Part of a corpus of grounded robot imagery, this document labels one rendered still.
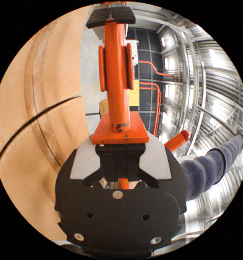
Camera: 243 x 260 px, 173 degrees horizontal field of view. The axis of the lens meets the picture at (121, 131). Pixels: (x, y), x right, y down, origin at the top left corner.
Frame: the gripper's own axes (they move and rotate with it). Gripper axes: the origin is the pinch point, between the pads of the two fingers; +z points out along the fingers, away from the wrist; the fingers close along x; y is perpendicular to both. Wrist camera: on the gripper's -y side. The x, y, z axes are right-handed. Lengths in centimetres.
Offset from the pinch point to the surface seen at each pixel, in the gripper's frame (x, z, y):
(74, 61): -13.1, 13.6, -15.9
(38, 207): -12.6, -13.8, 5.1
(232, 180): 524, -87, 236
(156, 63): 409, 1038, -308
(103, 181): -3.8, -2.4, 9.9
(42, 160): -12.7, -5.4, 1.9
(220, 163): 47, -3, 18
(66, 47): -13.1, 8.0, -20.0
